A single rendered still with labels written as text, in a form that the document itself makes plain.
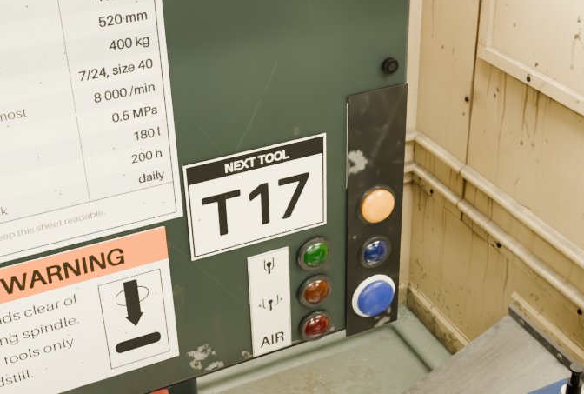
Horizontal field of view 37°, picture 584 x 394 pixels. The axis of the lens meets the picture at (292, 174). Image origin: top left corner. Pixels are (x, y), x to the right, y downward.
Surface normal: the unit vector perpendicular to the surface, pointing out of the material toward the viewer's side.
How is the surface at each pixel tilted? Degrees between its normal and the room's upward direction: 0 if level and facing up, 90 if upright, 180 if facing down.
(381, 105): 90
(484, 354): 24
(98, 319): 90
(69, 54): 90
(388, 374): 0
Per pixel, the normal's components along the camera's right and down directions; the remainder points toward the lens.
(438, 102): -0.91, 0.22
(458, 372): -0.39, -0.70
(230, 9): 0.42, 0.44
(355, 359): -0.02, -0.87
